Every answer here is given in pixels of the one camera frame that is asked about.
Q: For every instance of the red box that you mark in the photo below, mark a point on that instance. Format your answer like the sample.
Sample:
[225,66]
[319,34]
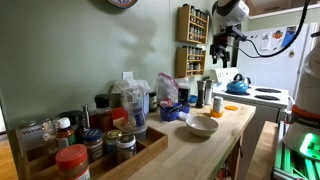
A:
[119,113]

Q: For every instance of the clear glass jar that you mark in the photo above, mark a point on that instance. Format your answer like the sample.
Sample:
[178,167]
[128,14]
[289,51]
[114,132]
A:
[50,130]

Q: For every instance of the white lidded jar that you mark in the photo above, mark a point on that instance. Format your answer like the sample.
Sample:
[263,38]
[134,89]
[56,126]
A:
[126,148]

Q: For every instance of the silver salt grinder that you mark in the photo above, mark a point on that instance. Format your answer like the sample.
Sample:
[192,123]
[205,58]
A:
[208,91]

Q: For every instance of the white electric stove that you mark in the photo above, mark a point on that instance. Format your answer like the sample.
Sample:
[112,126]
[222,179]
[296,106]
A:
[263,113]

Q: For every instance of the robot base stand green light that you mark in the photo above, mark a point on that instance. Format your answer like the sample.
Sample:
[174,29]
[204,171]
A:
[300,160]

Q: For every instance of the black pepper grinder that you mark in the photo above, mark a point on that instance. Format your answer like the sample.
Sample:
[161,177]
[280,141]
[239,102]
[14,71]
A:
[200,95]

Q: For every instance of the small blue dish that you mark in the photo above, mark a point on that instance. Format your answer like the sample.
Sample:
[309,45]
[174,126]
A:
[193,99]

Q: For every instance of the white capped brown bottle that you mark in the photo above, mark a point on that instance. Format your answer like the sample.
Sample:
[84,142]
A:
[64,133]

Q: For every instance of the white crumpled napkin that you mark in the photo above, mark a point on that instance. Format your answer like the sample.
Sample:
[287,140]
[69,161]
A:
[184,116]

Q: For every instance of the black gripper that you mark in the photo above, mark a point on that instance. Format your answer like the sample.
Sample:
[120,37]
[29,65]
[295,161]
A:
[220,41]

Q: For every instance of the clear zip bag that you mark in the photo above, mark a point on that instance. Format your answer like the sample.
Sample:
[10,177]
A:
[166,88]

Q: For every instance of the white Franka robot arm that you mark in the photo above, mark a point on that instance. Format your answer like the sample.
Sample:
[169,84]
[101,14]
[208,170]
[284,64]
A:
[233,11]

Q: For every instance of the wooden spice rack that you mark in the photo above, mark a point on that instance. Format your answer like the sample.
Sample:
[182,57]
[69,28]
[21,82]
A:
[182,23]
[181,61]

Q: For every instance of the orange plastic lid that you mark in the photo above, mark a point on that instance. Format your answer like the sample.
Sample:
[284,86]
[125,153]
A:
[231,108]

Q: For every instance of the wide black lidded jar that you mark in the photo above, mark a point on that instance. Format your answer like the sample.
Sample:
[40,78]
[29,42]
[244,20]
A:
[70,116]

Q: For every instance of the white ceramic bowl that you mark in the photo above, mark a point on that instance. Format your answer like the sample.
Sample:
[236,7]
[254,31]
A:
[201,126]

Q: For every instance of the gold lidded jar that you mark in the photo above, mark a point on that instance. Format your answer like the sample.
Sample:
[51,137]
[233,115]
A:
[112,141]

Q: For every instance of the blue kettle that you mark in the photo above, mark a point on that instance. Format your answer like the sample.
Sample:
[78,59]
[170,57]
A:
[237,86]

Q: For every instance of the small dark spice jar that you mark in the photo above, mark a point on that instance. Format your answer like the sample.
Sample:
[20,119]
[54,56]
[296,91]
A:
[153,101]

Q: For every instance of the white wall outlet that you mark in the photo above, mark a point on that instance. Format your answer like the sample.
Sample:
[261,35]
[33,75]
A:
[127,75]

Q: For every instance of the dark bottle black cap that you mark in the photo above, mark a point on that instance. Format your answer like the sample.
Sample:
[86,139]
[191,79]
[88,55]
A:
[102,115]

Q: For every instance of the blue paper sheet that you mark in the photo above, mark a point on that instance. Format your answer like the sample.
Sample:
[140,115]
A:
[289,35]

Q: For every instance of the blue lidded jar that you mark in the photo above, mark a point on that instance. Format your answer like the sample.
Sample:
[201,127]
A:
[93,144]

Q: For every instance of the white paper sheet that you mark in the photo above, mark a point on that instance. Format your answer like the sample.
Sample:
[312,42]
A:
[265,41]

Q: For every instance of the red lidded jar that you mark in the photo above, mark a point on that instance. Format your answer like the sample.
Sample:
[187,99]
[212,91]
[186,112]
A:
[72,163]

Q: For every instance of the round wall plate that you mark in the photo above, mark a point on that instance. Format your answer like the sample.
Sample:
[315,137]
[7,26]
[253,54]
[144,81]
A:
[122,2]

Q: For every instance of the black stove burner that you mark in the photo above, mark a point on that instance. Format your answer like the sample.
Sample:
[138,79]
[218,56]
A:
[266,97]
[268,90]

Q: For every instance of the white spice container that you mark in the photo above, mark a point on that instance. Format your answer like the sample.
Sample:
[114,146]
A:
[218,104]

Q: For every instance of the blue plastic bowl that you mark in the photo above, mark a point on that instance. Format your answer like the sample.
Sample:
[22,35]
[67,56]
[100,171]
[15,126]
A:
[169,115]

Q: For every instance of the slim metal shaker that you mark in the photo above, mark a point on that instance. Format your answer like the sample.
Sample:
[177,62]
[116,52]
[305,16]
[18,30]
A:
[86,116]

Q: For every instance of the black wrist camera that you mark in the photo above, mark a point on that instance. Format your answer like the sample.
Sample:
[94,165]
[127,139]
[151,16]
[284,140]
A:
[237,33]

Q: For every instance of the wooden tray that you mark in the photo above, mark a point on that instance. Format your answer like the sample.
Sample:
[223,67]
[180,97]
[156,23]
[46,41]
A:
[146,146]

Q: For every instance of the cardboard box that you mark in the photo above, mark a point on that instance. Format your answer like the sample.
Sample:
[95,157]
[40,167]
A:
[276,6]

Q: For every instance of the paper with orange picture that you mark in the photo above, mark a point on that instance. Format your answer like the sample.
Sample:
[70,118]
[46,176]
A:
[277,36]

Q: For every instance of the white plastic bag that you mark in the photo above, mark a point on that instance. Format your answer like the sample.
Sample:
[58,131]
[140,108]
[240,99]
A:
[130,84]

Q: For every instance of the clear bag with bottle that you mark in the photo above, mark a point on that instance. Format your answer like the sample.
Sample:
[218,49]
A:
[134,106]

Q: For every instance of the white refrigerator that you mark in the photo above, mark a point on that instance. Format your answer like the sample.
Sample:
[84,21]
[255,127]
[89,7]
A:
[273,70]

